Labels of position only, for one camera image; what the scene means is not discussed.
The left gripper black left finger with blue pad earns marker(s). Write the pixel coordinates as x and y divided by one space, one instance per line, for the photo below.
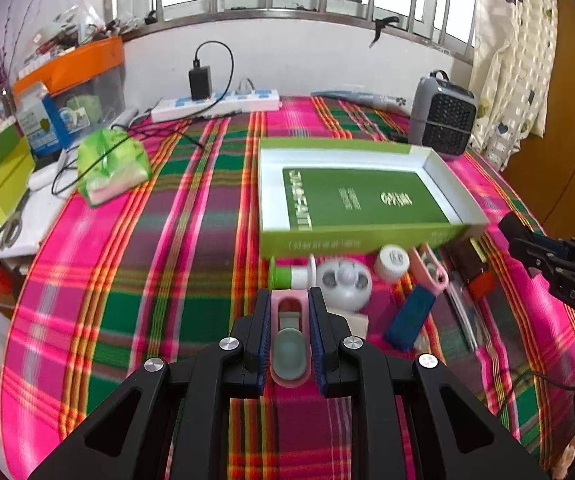
170 420

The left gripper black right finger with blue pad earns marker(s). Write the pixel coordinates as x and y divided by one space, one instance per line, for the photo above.
409 416

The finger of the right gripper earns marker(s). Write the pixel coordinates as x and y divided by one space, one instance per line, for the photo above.
525 245

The brown bottle red cap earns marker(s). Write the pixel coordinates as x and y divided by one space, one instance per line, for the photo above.
472 265

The blue rectangular case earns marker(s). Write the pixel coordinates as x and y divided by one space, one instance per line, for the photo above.
407 323

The white usb charger cube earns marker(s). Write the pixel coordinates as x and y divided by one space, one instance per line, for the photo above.
358 323

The pink clip with grey pad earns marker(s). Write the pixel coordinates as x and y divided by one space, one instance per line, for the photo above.
290 352

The green and white spool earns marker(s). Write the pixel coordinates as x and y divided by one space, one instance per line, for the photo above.
292 277

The wooden wardrobe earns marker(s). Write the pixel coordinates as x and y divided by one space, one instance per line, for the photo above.
543 171

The clear plastic sleeve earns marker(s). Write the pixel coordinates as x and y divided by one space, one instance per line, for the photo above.
463 319

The small white round jar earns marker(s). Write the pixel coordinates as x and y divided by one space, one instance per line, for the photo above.
391 263

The grey portable heater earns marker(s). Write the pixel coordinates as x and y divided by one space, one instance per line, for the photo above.
442 115

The grey round dome gadget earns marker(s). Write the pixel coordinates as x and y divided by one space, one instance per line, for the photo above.
346 284

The cream patterned curtain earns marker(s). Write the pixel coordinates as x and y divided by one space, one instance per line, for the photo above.
515 42

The green and white shallow box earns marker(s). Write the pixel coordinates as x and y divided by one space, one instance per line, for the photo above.
337 197

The plaid pink green tablecloth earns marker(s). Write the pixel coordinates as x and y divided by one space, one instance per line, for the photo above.
167 267

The folded grey floral umbrella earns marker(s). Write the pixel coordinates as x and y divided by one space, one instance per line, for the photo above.
373 100

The green tissue pack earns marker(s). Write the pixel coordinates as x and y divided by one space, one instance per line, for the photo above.
109 163

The white power strip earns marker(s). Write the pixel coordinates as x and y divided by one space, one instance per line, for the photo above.
217 105

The blue white carton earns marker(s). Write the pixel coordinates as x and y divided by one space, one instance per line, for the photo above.
40 121

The black power adapter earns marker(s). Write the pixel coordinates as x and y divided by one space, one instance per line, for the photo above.
200 80

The orange lidded storage bin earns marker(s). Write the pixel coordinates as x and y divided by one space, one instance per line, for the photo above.
89 76

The scissors grey handles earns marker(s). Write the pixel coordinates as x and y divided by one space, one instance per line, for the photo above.
11 229

